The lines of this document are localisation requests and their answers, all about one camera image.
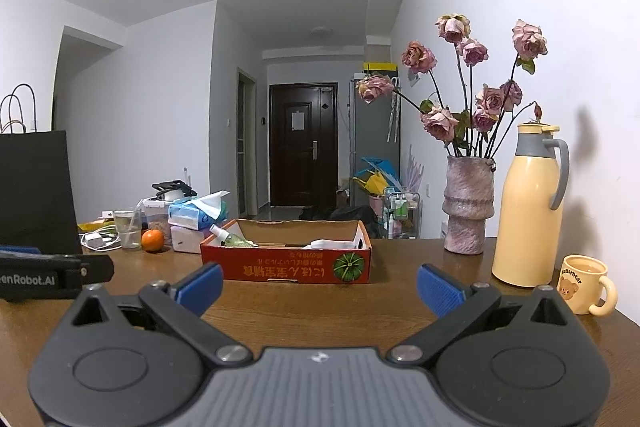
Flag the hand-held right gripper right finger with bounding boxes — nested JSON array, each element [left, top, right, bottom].
[[386, 263, 582, 367]]

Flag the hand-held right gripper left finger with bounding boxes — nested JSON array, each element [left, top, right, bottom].
[[60, 262, 254, 369]]

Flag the green spray bottle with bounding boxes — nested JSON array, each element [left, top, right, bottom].
[[208, 223, 260, 249]]

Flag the orange cardboard box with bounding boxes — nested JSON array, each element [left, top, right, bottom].
[[200, 219, 373, 285]]

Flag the white tissue pack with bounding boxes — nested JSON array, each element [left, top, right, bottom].
[[170, 226, 206, 254]]

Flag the black paper bag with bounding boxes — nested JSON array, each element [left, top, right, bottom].
[[0, 84, 84, 256]]

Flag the orange fruit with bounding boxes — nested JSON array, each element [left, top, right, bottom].
[[141, 229, 166, 253]]

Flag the blue tissue pack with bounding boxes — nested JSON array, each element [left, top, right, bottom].
[[167, 190, 231, 231]]

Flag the clear food container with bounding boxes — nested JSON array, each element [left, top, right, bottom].
[[143, 198, 174, 233]]

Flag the metal trolley cart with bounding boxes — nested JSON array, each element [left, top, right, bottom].
[[382, 186, 423, 241]]

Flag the pink textured vase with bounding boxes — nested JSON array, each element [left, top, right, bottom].
[[442, 155, 496, 256]]

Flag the glass of water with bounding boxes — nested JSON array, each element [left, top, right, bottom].
[[113, 208, 144, 252]]

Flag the black folding stand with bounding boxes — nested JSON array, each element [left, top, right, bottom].
[[151, 179, 199, 198]]

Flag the yellow thermos jug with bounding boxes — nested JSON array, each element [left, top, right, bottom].
[[491, 121, 571, 289]]

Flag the purple feathery decoration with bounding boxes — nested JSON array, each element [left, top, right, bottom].
[[407, 144, 426, 196]]

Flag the blue bag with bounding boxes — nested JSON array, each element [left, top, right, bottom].
[[360, 155, 401, 188]]

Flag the yellow bear mug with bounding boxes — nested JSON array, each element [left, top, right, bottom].
[[556, 254, 619, 317]]

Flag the grey framed interior door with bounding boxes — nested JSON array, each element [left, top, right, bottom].
[[236, 66, 259, 221]]

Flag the bunch of dried pink roses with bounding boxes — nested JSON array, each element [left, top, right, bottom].
[[355, 12, 550, 158]]

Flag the grey refrigerator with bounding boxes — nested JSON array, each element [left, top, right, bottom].
[[348, 79, 403, 208]]

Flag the dark brown entrance door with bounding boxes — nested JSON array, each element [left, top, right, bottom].
[[268, 81, 340, 208]]

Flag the folded umbrella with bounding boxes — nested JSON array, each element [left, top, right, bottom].
[[387, 79, 401, 143]]

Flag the yellow box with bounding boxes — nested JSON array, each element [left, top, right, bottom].
[[362, 61, 399, 80]]

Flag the white charger with cable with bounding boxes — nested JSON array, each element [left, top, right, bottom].
[[80, 231, 121, 252]]

